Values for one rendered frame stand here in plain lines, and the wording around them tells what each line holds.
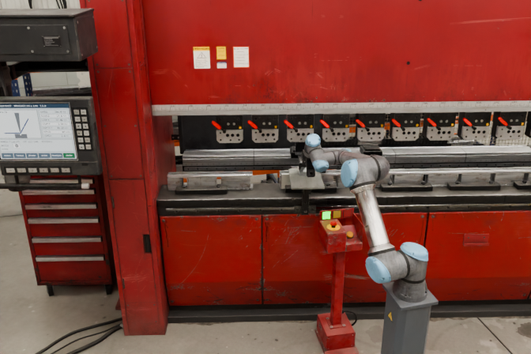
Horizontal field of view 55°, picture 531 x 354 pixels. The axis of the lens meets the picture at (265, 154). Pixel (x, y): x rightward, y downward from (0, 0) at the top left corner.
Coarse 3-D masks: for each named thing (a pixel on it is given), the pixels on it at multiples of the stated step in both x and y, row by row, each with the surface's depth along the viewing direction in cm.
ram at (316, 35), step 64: (192, 0) 259; (256, 0) 259; (320, 0) 260; (384, 0) 261; (448, 0) 261; (512, 0) 262; (192, 64) 271; (256, 64) 271; (320, 64) 272; (384, 64) 273; (448, 64) 274; (512, 64) 274
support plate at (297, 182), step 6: (294, 174) 289; (318, 174) 289; (294, 180) 281; (300, 180) 281; (306, 180) 281; (312, 180) 281; (318, 180) 281; (294, 186) 273; (300, 186) 273; (306, 186) 273; (312, 186) 273; (318, 186) 273; (324, 186) 273
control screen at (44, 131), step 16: (0, 112) 218; (16, 112) 218; (32, 112) 218; (48, 112) 218; (64, 112) 218; (0, 128) 221; (16, 128) 221; (32, 128) 221; (48, 128) 221; (64, 128) 221; (0, 144) 224; (32, 144) 224; (48, 144) 224; (64, 144) 224
